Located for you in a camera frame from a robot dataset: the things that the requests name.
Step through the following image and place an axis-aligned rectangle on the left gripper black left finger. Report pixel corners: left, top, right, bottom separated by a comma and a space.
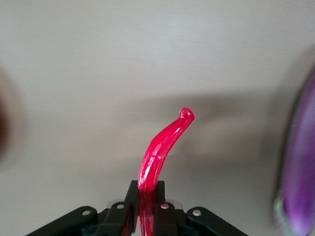
97, 180, 141, 236

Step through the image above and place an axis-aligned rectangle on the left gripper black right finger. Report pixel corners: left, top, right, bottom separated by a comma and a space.
154, 181, 185, 236

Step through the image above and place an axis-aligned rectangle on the long purple eggplant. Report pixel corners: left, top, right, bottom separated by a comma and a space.
272, 71, 315, 236

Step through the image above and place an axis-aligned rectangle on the red chili pepper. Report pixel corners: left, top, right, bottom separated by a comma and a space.
137, 107, 196, 236

